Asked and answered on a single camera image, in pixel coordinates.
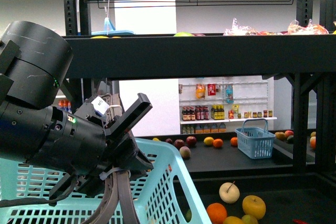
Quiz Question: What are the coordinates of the turquoise plastic shopping basket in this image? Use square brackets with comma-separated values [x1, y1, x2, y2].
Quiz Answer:
[1, 138, 210, 223]

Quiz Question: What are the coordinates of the far peach on shelf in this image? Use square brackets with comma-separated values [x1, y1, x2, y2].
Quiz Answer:
[179, 146, 191, 159]

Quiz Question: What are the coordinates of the white pear with stem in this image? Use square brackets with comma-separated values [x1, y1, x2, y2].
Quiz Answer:
[219, 181, 240, 204]

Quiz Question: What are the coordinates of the small orange back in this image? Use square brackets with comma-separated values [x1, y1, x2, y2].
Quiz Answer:
[206, 202, 227, 224]

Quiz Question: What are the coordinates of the red chili pepper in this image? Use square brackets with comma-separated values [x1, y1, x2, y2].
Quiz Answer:
[292, 219, 308, 224]

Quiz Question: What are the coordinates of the far red apple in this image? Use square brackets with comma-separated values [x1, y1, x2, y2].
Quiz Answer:
[186, 136, 197, 147]

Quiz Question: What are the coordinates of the grey basket handle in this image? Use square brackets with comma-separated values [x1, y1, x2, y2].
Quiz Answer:
[84, 167, 140, 223]

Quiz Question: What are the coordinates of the far lemon on shelf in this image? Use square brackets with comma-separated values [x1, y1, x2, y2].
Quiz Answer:
[203, 137, 214, 146]

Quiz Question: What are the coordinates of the far dark apple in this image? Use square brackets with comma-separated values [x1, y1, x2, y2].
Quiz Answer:
[174, 139, 185, 150]

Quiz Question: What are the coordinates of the yellow apple front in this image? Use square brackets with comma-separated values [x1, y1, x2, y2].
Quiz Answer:
[223, 216, 244, 224]

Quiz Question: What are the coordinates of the far orange right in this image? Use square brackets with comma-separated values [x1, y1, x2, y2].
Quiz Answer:
[213, 138, 224, 148]

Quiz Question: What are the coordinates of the yellow apple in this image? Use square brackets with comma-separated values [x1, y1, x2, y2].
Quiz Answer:
[242, 195, 266, 220]
[223, 216, 244, 224]

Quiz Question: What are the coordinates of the yellow apple back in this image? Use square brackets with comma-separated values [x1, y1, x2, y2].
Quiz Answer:
[242, 195, 266, 220]

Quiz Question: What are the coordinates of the small blue basket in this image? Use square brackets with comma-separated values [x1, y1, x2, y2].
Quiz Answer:
[235, 118, 276, 159]

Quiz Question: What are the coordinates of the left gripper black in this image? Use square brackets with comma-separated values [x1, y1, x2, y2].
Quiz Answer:
[76, 93, 153, 198]

